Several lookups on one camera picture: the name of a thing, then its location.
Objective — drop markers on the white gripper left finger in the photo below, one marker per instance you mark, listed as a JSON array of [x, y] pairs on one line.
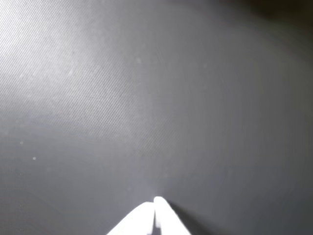
[[137, 222]]

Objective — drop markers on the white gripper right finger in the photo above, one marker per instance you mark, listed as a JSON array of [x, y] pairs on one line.
[[168, 220]]

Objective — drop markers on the dark grey table mat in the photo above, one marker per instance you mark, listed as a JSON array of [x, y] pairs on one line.
[[156, 98]]

